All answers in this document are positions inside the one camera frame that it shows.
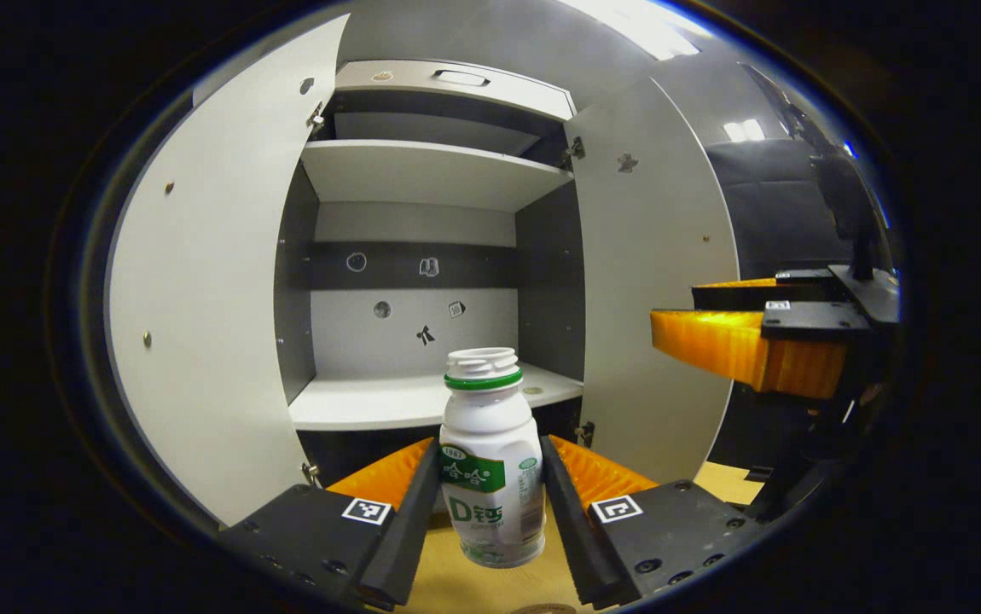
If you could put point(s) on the small ceiling light panel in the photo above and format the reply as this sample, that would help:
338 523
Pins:
744 130

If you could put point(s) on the grey cabinet shelf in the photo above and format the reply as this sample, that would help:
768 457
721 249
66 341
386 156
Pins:
431 175

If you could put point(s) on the grey cabinet door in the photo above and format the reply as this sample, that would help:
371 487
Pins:
653 281
209 298

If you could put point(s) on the round brown coaster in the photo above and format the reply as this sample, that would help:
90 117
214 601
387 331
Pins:
544 609

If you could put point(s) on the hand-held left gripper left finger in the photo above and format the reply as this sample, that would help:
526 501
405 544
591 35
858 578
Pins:
405 537

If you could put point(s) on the large ceiling light panel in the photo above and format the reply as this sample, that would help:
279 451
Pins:
635 26

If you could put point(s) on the white bottle green label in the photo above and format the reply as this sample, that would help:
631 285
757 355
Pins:
490 443

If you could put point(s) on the beige cabinet drawer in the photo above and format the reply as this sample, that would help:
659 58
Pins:
405 89

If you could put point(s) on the grey cabinet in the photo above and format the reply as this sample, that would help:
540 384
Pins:
345 341

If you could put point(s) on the metal door hinge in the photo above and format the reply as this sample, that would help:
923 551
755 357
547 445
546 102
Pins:
316 115
310 472
585 434
575 150

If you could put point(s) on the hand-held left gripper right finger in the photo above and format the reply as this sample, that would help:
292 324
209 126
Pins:
571 529

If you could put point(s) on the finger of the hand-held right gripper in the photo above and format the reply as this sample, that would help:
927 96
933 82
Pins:
712 341
729 297

